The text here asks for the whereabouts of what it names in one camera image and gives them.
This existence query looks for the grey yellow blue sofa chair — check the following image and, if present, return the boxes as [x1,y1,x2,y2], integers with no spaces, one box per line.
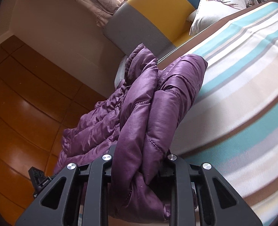
[103,0,269,90]

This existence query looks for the white deer print pillow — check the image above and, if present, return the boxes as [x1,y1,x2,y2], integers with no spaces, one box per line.
[187,0,246,36]

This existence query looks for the wooden wardrobe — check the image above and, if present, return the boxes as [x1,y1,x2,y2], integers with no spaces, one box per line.
[0,36,104,225]

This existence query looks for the purple quilted down jacket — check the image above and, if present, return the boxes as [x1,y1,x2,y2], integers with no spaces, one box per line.
[54,44,208,223]

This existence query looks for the striped bed sheet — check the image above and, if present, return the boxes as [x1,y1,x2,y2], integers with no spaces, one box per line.
[171,2,278,225]

